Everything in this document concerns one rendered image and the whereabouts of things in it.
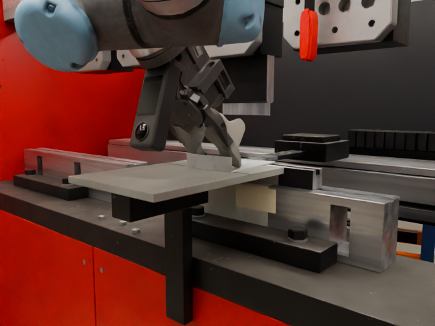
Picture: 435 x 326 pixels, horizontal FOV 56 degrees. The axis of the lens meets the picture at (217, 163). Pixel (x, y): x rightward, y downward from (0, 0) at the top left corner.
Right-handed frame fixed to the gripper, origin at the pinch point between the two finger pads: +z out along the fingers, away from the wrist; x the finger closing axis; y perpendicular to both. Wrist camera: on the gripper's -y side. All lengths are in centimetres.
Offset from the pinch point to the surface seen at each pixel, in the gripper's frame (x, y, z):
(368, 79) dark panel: 0, 55, 26
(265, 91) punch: -3.3, 13.2, -3.3
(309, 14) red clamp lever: -14.5, 13.9, -14.7
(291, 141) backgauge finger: 2.8, 21.2, 16.1
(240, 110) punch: 2.4, 11.8, -0.3
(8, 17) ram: 83, 26, -22
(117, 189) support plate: -0.9, -15.2, -11.6
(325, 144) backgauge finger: -5.0, 21.0, 16.1
